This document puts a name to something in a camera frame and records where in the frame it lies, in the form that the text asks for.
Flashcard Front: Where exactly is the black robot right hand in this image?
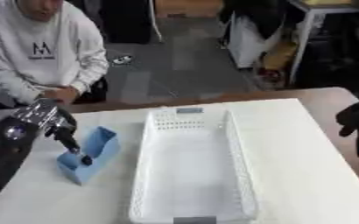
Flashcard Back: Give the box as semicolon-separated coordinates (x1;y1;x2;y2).
334;99;359;138

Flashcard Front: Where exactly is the person's hand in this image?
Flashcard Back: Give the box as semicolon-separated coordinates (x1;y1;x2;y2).
39;85;81;105

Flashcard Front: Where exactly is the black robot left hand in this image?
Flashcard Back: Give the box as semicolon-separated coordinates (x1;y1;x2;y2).
43;106;95;166

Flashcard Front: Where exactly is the light blue plastic holder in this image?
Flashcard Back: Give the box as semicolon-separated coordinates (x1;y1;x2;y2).
55;125;122;186

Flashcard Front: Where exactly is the person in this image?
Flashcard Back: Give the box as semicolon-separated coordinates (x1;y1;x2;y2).
0;0;111;106

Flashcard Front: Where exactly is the yellow bag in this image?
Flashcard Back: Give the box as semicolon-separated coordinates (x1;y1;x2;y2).
260;38;299;71

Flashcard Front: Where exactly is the white plastic basket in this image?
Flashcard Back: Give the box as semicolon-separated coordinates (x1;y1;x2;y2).
127;107;258;224

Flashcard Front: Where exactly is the white bag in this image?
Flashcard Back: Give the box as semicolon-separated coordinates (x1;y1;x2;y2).
225;12;284;69

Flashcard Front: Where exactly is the white table leg frame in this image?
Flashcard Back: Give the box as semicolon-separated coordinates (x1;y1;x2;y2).
286;0;359;86

